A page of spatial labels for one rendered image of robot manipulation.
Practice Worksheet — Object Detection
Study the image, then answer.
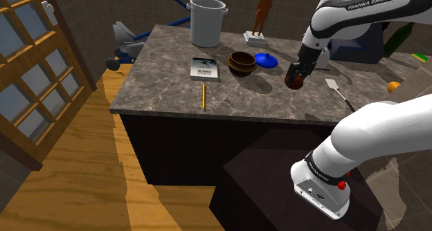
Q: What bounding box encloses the dark brown wooden bowl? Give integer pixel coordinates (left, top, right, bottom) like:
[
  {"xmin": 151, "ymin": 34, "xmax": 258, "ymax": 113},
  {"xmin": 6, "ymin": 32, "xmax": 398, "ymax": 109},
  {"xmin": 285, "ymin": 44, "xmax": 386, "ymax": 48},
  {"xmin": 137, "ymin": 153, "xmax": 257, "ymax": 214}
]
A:
[{"xmin": 226, "ymin": 50, "xmax": 258, "ymax": 77}]

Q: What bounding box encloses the white spatula with black handle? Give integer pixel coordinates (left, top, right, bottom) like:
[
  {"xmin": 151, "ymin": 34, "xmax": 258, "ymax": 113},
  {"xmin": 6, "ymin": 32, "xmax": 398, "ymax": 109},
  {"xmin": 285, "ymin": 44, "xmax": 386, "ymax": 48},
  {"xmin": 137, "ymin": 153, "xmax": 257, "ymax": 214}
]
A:
[{"xmin": 325, "ymin": 77, "xmax": 357, "ymax": 113}]

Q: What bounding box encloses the grey book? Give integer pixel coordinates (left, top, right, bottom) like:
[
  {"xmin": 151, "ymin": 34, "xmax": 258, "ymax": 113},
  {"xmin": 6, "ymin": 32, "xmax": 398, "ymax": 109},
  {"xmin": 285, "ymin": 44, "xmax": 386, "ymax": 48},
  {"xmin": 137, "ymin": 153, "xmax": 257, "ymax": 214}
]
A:
[{"xmin": 190, "ymin": 57, "xmax": 219, "ymax": 80}]

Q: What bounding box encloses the dark blue appliance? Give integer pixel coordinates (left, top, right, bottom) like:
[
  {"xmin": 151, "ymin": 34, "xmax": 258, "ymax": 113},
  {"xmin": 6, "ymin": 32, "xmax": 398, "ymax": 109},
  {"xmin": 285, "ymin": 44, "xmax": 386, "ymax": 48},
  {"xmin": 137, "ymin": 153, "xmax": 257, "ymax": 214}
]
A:
[{"xmin": 328, "ymin": 22, "xmax": 386, "ymax": 66}]

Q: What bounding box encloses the brown round object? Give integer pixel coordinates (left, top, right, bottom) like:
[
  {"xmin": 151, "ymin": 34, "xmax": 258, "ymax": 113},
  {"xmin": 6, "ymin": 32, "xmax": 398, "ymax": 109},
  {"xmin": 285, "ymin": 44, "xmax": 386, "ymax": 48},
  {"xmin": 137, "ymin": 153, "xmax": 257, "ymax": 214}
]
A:
[{"xmin": 285, "ymin": 74, "xmax": 305, "ymax": 91}]

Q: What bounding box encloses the blue lid with knob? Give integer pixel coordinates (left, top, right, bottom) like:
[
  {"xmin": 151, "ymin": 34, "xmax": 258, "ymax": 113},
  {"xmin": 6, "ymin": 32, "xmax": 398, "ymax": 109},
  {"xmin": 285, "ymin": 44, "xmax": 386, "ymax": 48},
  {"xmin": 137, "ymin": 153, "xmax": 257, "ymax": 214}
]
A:
[{"xmin": 253, "ymin": 52, "xmax": 279, "ymax": 70}]

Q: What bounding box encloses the grey metal stock pot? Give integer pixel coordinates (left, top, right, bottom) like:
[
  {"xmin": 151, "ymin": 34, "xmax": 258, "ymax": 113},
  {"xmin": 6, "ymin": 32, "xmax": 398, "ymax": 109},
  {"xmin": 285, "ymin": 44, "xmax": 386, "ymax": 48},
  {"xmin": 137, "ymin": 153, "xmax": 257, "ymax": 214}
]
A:
[{"xmin": 186, "ymin": 0, "xmax": 229, "ymax": 49}]

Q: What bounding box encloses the green bottle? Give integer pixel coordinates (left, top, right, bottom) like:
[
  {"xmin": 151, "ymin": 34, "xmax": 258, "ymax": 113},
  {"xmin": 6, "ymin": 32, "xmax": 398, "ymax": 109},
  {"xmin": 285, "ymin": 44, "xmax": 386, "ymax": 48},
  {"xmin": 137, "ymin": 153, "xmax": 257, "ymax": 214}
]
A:
[{"xmin": 383, "ymin": 22, "xmax": 415, "ymax": 59}]

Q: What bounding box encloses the dark robot stand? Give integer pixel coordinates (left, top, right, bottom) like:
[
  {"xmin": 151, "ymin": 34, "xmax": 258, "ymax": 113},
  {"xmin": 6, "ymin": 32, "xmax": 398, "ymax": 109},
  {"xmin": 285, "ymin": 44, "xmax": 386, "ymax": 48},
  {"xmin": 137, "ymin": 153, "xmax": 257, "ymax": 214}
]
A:
[{"xmin": 209, "ymin": 128, "xmax": 384, "ymax": 231}]

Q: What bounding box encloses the orange fruit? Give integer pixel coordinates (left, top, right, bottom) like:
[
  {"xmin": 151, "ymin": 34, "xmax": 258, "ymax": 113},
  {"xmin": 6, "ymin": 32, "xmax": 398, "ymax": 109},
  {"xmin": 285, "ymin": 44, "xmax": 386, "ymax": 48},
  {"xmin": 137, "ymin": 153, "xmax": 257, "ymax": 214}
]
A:
[{"xmin": 386, "ymin": 81, "xmax": 402, "ymax": 94}]

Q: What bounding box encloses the green and yellow sponge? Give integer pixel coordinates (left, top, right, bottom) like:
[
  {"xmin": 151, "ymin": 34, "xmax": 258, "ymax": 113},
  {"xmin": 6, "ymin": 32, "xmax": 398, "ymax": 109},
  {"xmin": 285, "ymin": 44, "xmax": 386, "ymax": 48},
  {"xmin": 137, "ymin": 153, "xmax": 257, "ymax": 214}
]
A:
[{"xmin": 411, "ymin": 52, "xmax": 430, "ymax": 64}]

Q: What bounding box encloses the white bottle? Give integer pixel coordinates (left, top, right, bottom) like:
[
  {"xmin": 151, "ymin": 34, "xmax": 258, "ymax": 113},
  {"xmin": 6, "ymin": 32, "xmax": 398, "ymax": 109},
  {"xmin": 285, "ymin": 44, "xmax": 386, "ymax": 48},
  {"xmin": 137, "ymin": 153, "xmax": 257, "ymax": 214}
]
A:
[{"xmin": 315, "ymin": 47, "xmax": 331, "ymax": 71}]

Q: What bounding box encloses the grey and blue cart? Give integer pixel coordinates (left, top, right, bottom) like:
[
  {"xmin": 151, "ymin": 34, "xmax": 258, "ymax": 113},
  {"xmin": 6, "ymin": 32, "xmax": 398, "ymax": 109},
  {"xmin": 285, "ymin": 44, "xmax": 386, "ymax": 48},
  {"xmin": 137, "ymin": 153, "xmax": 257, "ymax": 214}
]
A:
[{"xmin": 105, "ymin": 0, "xmax": 193, "ymax": 72}]

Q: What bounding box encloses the brown human figure statue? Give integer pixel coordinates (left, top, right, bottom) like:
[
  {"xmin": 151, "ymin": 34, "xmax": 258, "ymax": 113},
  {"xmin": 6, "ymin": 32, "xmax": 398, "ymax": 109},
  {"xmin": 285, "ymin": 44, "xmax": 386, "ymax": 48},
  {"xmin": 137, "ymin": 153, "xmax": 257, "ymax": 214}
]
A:
[{"xmin": 243, "ymin": 0, "xmax": 268, "ymax": 48}]

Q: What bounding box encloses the wooden window frame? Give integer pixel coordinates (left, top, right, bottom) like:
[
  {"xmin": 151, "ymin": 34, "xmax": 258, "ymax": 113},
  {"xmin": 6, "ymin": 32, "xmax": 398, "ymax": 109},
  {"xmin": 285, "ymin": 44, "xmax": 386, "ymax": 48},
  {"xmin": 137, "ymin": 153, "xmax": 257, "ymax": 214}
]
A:
[{"xmin": 0, "ymin": 0, "xmax": 99, "ymax": 172}]

